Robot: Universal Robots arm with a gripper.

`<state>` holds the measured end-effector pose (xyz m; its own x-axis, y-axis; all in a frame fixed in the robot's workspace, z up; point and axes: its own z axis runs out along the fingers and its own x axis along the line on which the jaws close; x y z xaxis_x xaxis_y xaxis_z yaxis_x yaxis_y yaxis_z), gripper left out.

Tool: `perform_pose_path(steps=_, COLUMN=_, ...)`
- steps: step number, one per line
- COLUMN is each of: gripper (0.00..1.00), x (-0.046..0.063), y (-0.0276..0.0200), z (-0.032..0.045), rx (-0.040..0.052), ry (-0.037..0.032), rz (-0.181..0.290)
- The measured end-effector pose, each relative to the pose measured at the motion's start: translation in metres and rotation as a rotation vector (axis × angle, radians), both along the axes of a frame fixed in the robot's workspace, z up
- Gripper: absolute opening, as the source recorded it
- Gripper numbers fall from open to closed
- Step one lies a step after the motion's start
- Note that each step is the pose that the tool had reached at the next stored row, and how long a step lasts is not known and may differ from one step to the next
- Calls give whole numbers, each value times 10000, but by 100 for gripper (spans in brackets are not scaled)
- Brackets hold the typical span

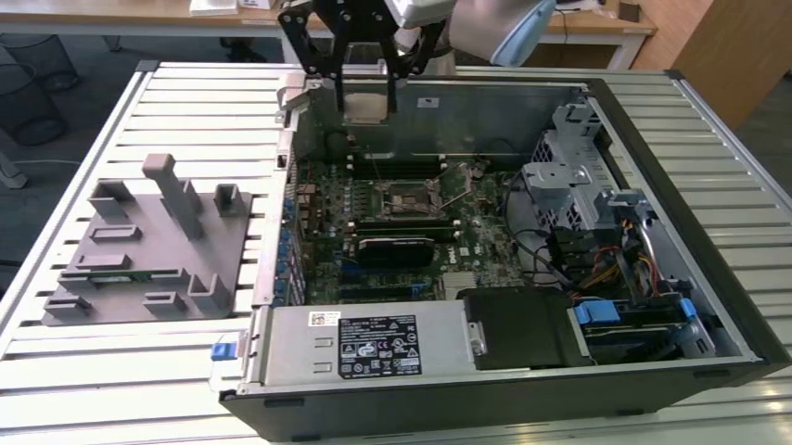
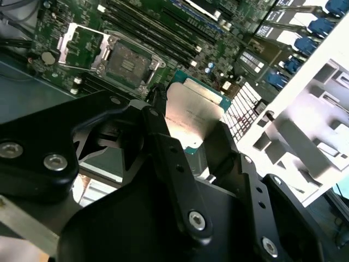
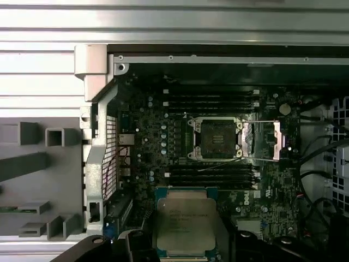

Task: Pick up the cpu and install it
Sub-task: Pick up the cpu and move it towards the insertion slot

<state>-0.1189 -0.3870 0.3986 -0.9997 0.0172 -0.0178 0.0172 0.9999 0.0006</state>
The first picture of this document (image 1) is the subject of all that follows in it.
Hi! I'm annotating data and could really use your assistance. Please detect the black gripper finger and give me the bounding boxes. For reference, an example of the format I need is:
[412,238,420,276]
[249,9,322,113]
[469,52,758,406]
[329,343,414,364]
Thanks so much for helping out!
[278,0,347,112]
[380,22,446,112]

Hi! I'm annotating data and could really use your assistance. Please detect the silver CPU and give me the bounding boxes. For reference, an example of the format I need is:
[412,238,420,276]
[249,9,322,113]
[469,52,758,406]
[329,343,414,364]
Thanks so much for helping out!
[343,92,392,126]

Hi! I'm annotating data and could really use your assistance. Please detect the metal socket cover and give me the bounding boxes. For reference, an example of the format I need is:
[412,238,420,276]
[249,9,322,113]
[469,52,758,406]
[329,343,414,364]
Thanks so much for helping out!
[430,161,477,210]

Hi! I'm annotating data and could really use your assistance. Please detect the CPU socket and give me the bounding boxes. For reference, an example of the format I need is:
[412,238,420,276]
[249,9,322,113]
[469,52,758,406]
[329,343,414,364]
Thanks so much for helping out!
[378,179,448,220]

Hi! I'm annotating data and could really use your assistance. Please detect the black RAM slot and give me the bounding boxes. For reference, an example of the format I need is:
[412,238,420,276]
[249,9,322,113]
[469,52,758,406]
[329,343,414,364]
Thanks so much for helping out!
[349,164,448,172]
[349,154,448,162]
[349,159,448,167]

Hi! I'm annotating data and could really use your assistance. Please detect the wooden desk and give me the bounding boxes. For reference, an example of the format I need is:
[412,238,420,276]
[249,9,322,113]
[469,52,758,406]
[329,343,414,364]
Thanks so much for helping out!
[0,0,659,70]

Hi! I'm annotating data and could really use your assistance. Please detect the metal drive cage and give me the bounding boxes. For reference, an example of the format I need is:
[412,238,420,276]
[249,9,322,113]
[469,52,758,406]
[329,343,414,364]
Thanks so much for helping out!
[517,102,659,235]

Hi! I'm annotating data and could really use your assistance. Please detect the green motherboard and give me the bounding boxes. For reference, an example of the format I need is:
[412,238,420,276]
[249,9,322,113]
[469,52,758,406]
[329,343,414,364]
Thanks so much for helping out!
[289,155,563,308]

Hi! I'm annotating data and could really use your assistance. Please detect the black graphics card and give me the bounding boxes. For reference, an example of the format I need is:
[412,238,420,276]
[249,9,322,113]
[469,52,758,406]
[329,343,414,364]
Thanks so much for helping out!
[355,235,438,270]

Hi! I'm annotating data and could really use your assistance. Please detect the wooden cabinet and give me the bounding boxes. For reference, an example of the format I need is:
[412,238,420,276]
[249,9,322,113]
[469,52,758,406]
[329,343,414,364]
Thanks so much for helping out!
[632,0,792,132]

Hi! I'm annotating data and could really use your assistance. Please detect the grey parts rack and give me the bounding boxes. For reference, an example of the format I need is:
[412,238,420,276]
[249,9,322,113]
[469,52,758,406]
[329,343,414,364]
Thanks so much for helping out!
[42,152,255,328]

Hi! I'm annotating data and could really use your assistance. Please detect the silver chipset heat sink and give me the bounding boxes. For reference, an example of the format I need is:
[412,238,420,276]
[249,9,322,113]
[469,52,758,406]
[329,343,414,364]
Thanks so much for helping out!
[441,272,484,291]

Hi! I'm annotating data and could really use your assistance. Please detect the black expansion slot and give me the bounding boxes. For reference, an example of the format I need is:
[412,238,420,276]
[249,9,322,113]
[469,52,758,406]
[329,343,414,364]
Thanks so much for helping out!
[338,284,430,301]

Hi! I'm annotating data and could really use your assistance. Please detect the white furniture leg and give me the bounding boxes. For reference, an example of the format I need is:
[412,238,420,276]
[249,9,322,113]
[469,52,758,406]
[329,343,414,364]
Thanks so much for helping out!
[0,150,30,190]

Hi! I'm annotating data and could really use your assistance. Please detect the green RAM stick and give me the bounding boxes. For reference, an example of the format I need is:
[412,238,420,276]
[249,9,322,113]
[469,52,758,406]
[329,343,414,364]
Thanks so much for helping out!
[60,267,182,284]

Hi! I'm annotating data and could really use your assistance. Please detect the black fan shroud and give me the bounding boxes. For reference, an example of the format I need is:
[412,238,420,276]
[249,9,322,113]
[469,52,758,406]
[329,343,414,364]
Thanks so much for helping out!
[458,286,600,372]

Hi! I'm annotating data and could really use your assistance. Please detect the blue disk carrier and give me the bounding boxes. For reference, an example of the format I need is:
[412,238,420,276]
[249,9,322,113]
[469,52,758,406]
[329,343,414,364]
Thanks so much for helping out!
[572,299,623,333]

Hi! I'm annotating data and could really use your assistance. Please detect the silver power supply unit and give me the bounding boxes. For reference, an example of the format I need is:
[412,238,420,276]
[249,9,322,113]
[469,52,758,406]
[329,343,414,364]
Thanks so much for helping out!
[238,303,492,388]

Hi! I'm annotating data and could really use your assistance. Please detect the black disk drive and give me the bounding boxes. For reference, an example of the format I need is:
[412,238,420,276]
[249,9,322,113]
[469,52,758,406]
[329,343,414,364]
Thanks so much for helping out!
[581,322,689,366]

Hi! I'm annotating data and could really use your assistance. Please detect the black PC case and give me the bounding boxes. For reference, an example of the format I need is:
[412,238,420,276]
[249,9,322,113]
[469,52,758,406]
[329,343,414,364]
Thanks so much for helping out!
[210,71,792,444]

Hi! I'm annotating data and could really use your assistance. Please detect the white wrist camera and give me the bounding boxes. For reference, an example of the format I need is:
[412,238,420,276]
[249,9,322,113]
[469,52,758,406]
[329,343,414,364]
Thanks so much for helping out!
[382,0,461,30]

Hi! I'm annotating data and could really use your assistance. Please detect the black internal cable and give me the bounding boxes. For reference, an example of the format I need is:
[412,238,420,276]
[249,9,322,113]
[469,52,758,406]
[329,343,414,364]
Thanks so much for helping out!
[500,170,575,285]

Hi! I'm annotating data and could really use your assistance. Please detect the black wire mesh bin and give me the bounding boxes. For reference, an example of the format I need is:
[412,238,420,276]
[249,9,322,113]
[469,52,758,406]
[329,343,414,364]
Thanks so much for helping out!
[0,62,70,147]
[0,32,82,92]

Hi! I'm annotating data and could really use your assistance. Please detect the coloured power wire bundle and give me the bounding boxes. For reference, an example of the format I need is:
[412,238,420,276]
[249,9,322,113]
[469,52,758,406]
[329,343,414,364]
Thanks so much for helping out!
[565,217,659,300]

